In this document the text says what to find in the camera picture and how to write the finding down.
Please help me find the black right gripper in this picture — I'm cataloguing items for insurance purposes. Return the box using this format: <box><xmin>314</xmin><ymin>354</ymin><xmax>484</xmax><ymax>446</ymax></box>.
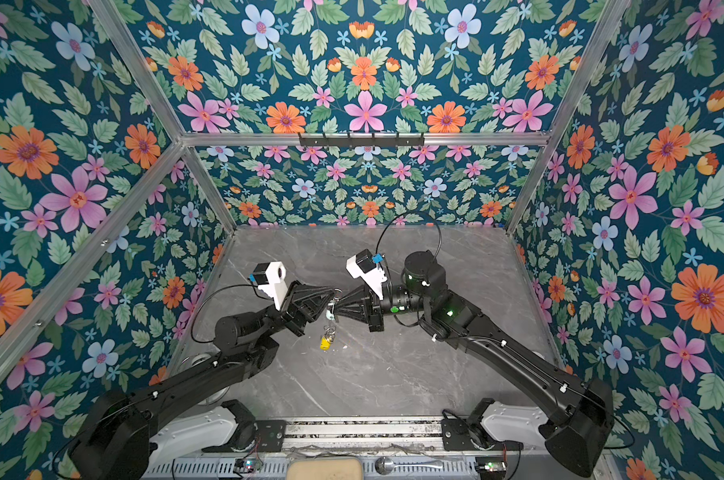
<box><xmin>332</xmin><ymin>286</ymin><xmax>433</xmax><ymax>337</ymax></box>

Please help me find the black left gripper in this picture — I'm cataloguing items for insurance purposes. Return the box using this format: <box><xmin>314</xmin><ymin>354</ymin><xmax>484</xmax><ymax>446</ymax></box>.
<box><xmin>252</xmin><ymin>282</ymin><xmax>333</xmax><ymax>343</ymax></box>

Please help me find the large keyring with red grip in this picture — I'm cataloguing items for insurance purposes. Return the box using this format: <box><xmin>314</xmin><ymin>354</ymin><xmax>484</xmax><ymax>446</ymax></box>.
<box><xmin>325</xmin><ymin>289</ymin><xmax>342</xmax><ymax>328</ymax></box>

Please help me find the bunch of keys yellow tag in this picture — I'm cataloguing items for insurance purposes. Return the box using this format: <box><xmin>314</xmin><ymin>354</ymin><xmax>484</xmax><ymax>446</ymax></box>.
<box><xmin>320</xmin><ymin>325</ymin><xmax>337</xmax><ymax>351</ymax></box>

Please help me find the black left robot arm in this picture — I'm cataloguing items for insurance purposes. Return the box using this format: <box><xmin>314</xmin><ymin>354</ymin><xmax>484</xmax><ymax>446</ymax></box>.
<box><xmin>64</xmin><ymin>281</ymin><xmax>335</xmax><ymax>479</ymax></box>

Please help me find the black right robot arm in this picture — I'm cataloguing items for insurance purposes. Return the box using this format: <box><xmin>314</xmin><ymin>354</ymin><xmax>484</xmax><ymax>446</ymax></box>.
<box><xmin>335</xmin><ymin>250</ymin><xmax>616</xmax><ymax>478</ymax></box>

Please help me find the black hook rack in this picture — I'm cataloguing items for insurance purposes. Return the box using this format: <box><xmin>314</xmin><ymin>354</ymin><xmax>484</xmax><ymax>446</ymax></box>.
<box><xmin>298</xmin><ymin>133</ymin><xmax>426</xmax><ymax>148</ymax></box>

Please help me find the metal spoon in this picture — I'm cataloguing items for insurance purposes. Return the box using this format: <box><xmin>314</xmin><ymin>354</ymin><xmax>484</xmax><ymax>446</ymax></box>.
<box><xmin>374</xmin><ymin>457</ymin><xmax>444</xmax><ymax>476</ymax></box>

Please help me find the beige pad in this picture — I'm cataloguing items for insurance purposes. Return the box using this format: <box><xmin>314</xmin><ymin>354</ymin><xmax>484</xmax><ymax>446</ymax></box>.
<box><xmin>285</xmin><ymin>458</ymin><xmax>365</xmax><ymax>480</ymax></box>

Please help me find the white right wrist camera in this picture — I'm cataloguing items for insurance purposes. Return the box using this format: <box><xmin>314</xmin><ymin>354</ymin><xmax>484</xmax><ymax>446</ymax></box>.
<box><xmin>346</xmin><ymin>249</ymin><xmax>388</xmax><ymax>300</ymax></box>

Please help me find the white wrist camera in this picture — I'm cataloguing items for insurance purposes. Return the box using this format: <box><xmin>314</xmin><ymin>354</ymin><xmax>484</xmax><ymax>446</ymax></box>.
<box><xmin>346</xmin><ymin>249</ymin><xmax>388</xmax><ymax>300</ymax></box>
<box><xmin>250</xmin><ymin>261</ymin><xmax>288</xmax><ymax>310</ymax></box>

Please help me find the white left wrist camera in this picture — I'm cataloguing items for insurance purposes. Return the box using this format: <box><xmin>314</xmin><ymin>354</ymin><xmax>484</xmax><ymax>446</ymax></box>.
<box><xmin>250</xmin><ymin>261</ymin><xmax>288</xmax><ymax>310</ymax></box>

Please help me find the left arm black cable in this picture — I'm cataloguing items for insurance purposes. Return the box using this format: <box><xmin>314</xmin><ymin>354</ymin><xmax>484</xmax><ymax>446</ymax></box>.
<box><xmin>189</xmin><ymin>281</ymin><xmax>261</xmax><ymax>344</ymax></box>

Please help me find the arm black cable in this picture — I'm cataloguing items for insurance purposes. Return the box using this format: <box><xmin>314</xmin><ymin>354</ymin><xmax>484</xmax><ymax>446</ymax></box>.
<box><xmin>189</xmin><ymin>281</ymin><xmax>261</xmax><ymax>344</ymax></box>
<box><xmin>375</xmin><ymin>211</ymin><xmax>444</xmax><ymax>259</ymax></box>

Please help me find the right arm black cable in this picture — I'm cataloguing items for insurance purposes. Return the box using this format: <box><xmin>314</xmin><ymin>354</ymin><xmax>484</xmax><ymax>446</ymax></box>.
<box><xmin>375</xmin><ymin>211</ymin><xmax>444</xmax><ymax>259</ymax></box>

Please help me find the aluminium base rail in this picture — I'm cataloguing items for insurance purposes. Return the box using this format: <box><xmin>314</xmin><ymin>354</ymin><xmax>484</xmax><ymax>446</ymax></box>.
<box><xmin>157</xmin><ymin>415</ymin><xmax>609</xmax><ymax>457</ymax></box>

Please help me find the aluminium frame horizontal bar back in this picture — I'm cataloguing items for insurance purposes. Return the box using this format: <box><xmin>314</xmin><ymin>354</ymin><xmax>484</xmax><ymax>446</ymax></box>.
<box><xmin>182</xmin><ymin>132</ymin><xmax>551</xmax><ymax>148</ymax></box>

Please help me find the aluminium frame bar left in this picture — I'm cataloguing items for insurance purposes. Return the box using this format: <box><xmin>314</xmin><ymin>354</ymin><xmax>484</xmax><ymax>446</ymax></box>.
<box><xmin>0</xmin><ymin>142</ymin><xmax>184</xmax><ymax>386</ymax></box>

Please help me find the aluminium frame corner post left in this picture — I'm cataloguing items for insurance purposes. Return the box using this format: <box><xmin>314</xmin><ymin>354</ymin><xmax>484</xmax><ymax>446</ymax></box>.
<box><xmin>90</xmin><ymin>1</ymin><xmax>236</xmax><ymax>236</ymax></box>

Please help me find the aluminium frame corner post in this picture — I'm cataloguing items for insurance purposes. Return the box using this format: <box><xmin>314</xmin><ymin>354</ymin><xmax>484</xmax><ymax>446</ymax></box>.
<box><xmin>506</xmin><ymin>0</ymin><xmax>631</xmax><ymax>237</ymax></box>
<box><xmin>90</xmin><ymin>1</ymin><xmax>236</xmax><ymax>236</ymax></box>

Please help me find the aluminium frame corner post right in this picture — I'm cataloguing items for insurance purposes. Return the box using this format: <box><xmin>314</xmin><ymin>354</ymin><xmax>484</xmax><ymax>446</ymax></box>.
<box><xmin>506</xmin><ymin>0</ymin><xmax>631</xmax><ymax>237</ymax></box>

